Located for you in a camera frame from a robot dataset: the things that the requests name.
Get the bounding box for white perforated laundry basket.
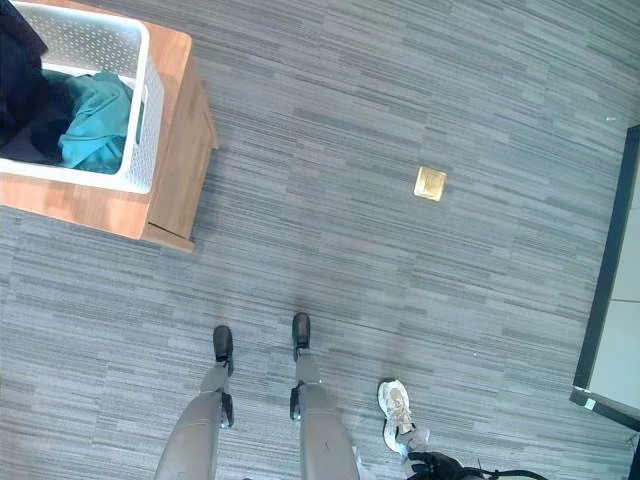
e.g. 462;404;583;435
0;0;166;196

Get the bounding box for brass floor outlet cover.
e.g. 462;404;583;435
412;166;448;203

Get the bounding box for wooden cabinet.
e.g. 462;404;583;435
0;0;220;253

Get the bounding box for robot right silver leg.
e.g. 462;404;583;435
288;312;361;480

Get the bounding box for robot silver leg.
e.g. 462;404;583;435
153;325;236;480
288;312;361;480

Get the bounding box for person's foot in white shoe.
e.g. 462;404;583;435
377;379;431;457

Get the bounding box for robot left silver leg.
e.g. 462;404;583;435
153;325;236;480

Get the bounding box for teal garment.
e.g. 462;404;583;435
41;69;135;176

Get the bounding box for dark navy garment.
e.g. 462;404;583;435
0;0;71;166

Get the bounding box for black equipment with cables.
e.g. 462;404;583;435
402;450;551;480

